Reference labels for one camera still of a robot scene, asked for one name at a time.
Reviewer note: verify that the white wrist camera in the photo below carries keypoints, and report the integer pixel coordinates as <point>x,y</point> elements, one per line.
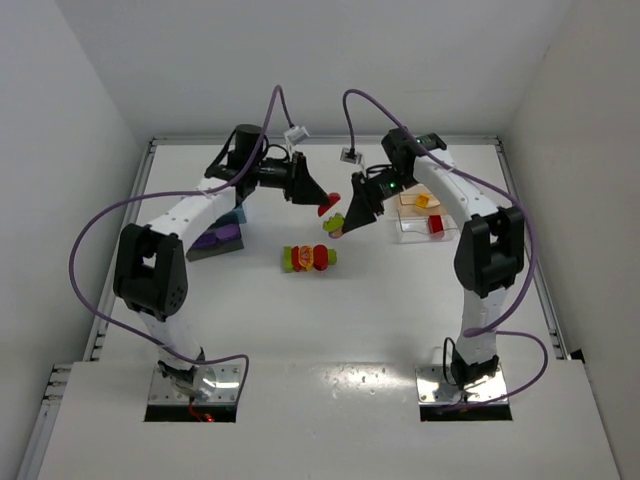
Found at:
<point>295,135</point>
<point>351,156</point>

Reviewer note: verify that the clear plastic bin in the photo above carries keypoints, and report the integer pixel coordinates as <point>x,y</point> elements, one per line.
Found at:
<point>415,230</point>

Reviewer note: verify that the yellow lego brick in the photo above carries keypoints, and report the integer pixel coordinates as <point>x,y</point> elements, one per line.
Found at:
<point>423,201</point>

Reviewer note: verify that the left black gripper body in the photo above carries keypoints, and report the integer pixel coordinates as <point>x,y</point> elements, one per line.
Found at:
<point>296,177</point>

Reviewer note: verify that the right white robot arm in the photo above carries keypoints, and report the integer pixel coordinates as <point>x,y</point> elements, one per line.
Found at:
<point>489,255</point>

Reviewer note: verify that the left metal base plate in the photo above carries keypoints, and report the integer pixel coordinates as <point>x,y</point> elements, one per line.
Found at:
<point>214,385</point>

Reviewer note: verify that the orange translucent bin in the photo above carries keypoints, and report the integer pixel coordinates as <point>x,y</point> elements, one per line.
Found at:
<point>406,207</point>

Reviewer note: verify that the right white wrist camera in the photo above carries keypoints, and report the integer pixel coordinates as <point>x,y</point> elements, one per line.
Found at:
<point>351,156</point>

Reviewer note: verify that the green red orange lego stack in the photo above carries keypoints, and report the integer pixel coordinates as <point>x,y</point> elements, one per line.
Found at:
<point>306,258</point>

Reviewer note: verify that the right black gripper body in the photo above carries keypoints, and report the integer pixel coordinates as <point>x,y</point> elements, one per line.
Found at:
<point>360,192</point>

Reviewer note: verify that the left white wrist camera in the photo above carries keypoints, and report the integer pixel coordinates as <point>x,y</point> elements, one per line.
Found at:
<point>295,135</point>

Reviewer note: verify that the blue plastic bin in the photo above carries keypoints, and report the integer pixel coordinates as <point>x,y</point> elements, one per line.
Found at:
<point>235,216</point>

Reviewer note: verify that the grey plastic bin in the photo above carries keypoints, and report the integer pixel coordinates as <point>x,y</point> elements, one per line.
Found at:
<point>220,248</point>

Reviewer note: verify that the metal base plate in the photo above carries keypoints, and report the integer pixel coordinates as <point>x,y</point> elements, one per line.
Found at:
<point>435,391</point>
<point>214,385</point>

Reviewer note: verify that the red half round lego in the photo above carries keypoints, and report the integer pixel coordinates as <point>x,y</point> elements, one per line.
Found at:
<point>331,200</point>

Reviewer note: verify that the purple round lego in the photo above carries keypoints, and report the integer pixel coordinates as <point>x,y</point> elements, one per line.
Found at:
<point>217,236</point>

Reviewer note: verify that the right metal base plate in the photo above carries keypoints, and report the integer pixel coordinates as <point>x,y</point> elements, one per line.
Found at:
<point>435,391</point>

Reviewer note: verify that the red lego brick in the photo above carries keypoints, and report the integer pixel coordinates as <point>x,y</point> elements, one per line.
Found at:
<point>435,224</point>

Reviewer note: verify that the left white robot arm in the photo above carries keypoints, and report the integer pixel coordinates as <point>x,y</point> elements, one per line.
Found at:
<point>151,274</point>

